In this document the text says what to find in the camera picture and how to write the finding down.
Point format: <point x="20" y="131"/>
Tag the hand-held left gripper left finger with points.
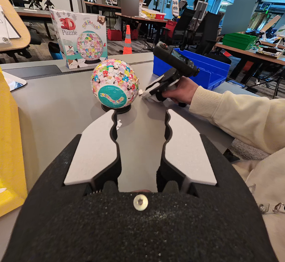
<point x="93" y="152"/>

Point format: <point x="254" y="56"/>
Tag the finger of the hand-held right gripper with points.
<point x="149" y="95"/>
<point x="155" y="83"/>

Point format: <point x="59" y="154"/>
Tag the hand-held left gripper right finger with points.
<point x="189" y="152"/>

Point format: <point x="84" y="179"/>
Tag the white puzzle piece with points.
<point x="119" y="125"/>
<point x="141" y="92"/>

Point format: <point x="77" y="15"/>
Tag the round black ball stand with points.
<point x="115" y="110"/>

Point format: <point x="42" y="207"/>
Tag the colourful puzzle ball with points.
<point x="111" y="77"/>

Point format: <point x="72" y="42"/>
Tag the person's right forearm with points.
<point x="233" y="115"/>

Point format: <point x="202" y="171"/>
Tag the puzzle box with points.
<point x="66" y="32"/>

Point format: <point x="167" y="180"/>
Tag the person's right hand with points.
<point x="182" y="90"/>

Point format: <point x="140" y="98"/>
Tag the red plastic bin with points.
<point x="171" y="29"/>
<point x="114" y="35"/>
<point x="134" y="34"/>

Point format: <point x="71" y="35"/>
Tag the black office chair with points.
<point x="209" y="32"/>
<point x="13" y="55"/>
<point x="180" y="28"/>

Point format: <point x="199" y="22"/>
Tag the blue plastic bin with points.
<point x="211" y="70"/>

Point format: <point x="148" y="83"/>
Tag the black bag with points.
<point x="231" y="155"/>

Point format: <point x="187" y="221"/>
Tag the orange traffic cone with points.
<point x="127" y="41"/>

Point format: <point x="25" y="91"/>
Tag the yellow and red parts tray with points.
<point x="153" y="14"/>

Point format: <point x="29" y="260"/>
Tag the brown edged desk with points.
<point x="142" y="19"/>
<point x="33" y="14"/>

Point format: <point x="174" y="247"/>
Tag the wooden table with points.
<point x="245" y="52"/>

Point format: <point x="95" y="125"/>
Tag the dark waste bin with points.
<point x="55" y="51"/>

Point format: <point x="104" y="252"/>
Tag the white printed sheet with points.
<point x="15" y="82"/>

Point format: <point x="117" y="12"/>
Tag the round wooden tabletop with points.
<point x="15" y="26"/>

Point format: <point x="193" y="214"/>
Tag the white paper poster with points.
<point x="6" y="28"/>

